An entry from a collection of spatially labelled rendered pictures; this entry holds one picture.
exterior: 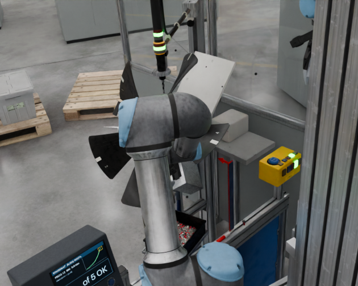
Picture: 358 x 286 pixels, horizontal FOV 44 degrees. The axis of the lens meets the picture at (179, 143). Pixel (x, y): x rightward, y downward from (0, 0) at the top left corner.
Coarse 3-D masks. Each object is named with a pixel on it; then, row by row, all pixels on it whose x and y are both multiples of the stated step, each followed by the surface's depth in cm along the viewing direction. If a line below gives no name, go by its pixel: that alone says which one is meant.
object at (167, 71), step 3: (165, 45) 170; (165, 48) 170; (165, 51) 170; (165, 54) 170; (165, 57) 170; (165, 60) 171; (165, 63) 172; (165, 66) 172; (156, 69) 172; (168, 69) 172; (153, 72) 170; (156, 72) 170; (159, 72) 170; (162, 72) 169; (165, 72) 169; (168, 72) 169; (156, 75) 169; (159, 75) 169; (162, 75) 169; (165, 75) 169
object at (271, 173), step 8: (272, 152) 188; (280, 152) 187; (288, 152) 187; (264, 160) 183; (280, 160) 182; (288, 160) 182; (296, 160) 184; (264, 168) 182; (272, 168) 178; (280, 168) 177; (296, 168) 186; (264, 176) 184; (272, 176) 180; (280, 176) 179; (288, 176) 184; (272, 184) 182; (280, 184) 182
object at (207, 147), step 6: (210, 126) 179; (216, 126) 177; (222, 126) 176; (228, 126) 174; (210, 132) 175; (222, 132) 172; (204, 138) 173; (210, 138) 172; (216, 138) 171; (204, 144) 170; (210, 144) 170; (204, 150) 168; (210, 150) 168; (204, 156) 167; (198, 162) 166
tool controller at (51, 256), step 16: (64, 240) 126; (80, 240) 124; (96, 240) 123; (32, 256) 122; (48, 256) 120; (64, 256) 118; (80, 256) 120; (96, 256) 123; (112, 256) 126; (16, 272) 116; (32, 272) 114; (48, 272) 114; (64, 272) 117; (80, 272) 120; (96, 272) 123; (112, 272) 127
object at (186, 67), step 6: (186, 54) 194; (192, 54) 185; (186, 60) 189; (192, 60) 181; (186, 66) 183; (192, 66) 178; (180, 72) 188; (186, 72) 179; (180, 78) 182; (174, 84) 185
